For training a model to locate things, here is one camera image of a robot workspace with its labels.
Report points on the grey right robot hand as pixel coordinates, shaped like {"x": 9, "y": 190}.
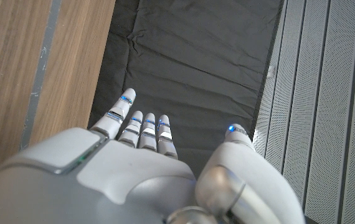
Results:
{"x": 118, "y": 174}

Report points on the black fabric mat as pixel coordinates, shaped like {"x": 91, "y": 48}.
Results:
{"x": 190, "y": 62}

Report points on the grey tape outline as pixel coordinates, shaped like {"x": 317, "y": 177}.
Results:
{"x": 42, "y": 62}

